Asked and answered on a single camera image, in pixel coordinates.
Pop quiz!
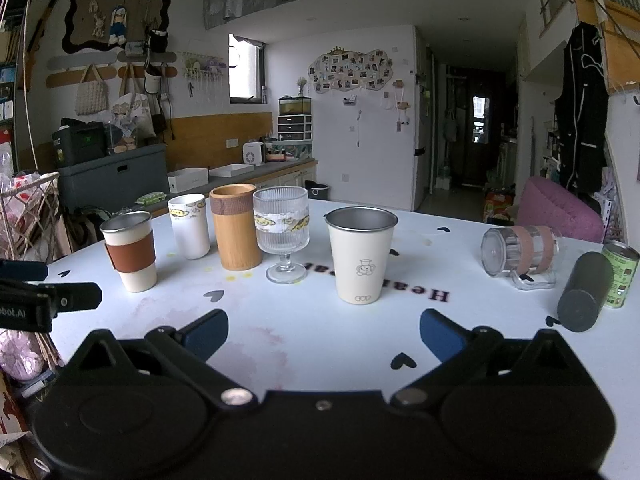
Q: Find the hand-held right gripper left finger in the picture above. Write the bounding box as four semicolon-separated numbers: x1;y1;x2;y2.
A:
65;309;253;408

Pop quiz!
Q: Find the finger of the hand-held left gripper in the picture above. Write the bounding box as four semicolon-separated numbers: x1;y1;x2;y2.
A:
0;259;49;281
30;282;103;314

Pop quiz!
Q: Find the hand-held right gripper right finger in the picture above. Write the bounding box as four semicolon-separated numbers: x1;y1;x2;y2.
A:
390;309;586;408

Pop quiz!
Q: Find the clear mug with tan bands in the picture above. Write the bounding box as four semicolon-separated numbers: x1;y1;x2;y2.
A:
480;225;561;291

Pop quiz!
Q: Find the steel cup with brown sleeve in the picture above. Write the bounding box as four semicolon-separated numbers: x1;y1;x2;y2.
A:
99;211;159;294

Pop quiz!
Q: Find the bamboo cup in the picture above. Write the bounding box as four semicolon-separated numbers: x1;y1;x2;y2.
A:
209;184;264;271

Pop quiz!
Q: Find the white cartoon print cup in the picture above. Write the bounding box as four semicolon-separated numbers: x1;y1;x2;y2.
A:
167;193;211;261

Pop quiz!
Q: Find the cream steel cup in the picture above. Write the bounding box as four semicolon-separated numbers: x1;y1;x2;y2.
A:
325;206;400;306

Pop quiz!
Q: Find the grey storage box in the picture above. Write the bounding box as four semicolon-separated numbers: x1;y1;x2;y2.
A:
56;143;169;214

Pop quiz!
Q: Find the ribbed glass goblet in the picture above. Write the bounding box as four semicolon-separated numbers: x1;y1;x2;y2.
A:
252;186;310;285

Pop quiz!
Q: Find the black case with green print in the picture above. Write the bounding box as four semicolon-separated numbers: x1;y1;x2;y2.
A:
52;117;109;169

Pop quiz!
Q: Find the colourful cardboard box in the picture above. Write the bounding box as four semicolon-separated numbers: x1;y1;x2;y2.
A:
482;187;516;224

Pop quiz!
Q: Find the black tumbler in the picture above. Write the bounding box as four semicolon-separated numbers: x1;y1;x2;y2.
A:
557;251;615;334

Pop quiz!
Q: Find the white cardboard box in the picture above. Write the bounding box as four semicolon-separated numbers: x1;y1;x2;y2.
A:
167;167;210;194

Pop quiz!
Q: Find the flat white box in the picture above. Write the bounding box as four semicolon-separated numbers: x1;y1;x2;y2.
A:
208;162;256;179

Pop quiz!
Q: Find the pink armchair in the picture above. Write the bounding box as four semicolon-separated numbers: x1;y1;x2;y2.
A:
515;176;606;245

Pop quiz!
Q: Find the low counter cabinet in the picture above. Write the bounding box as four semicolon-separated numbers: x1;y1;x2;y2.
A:
167;157;319;200

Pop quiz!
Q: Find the cream crochet bag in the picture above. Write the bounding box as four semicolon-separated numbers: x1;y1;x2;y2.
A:
74;63;110;116

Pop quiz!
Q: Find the white countertop appliance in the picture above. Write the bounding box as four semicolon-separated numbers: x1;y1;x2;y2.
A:
242;140;266;166

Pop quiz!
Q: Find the green can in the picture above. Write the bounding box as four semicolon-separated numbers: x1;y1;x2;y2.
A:
600;240;640;310

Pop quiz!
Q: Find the printed tote bag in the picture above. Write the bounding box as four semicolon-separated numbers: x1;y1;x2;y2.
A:
110;64;159;141

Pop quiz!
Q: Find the small drawer unit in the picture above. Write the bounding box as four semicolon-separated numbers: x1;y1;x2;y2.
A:
278;114;315;142

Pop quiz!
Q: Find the small fish tank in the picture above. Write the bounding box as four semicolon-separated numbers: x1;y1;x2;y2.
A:
278;95;314;116

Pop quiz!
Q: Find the black hanging pouch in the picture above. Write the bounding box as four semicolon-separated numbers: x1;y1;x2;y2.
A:
144;29;169;92

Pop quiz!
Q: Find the black hanging coat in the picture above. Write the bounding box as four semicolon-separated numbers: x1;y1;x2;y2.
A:
554;22;611;196

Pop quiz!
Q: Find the window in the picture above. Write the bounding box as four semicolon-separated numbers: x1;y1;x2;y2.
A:
228;33;266;105

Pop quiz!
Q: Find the cloud-shaped photo board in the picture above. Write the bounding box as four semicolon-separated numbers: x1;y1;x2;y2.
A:
307;47;394;96

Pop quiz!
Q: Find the wooden loft board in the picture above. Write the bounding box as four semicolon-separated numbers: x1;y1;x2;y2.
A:
572;0;640;97

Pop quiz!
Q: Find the wire basket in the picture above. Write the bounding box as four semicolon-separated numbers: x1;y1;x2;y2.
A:
0;171;64;266

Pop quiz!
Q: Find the brown wall board with dolls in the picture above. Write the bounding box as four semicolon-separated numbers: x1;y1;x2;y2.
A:
62;0;171;55

